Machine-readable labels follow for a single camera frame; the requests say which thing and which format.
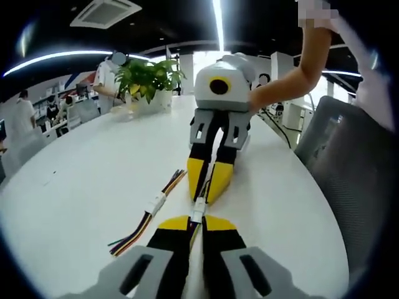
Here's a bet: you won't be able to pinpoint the long curved ceiling light strip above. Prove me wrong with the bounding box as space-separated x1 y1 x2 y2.
2 50 148 78

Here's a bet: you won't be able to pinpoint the JST connector plug dark wires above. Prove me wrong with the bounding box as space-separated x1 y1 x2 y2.
194 166 214 214

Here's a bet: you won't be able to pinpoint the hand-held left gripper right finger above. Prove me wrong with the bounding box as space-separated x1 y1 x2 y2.
201 214 315 299

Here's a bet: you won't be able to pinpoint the green potted plant white pot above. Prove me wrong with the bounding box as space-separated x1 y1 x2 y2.
114 58 188 115

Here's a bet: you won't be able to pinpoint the black stand pole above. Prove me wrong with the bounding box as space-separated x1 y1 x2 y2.
173 53 184 95

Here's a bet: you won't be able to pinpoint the grey mesh office chair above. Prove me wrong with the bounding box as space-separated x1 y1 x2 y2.
294 95 397 283

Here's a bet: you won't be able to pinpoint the JST socket with yellow wires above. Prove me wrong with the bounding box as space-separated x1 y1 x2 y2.
186 210 204 250

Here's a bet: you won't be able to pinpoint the mated JST connector wire harness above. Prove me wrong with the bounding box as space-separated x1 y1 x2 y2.
107 169 189 259

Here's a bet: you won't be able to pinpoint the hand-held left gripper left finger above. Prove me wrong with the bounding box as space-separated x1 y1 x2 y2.
57 214 191 299

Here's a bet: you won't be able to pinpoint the square ceiling air vent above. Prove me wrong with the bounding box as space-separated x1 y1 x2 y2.
69 0 143 29

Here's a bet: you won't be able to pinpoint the straight ceiling light strip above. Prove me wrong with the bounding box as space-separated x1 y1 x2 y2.
213 0 228 52

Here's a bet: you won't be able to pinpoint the black cable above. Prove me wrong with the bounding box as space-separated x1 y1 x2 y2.
257 106 297 148

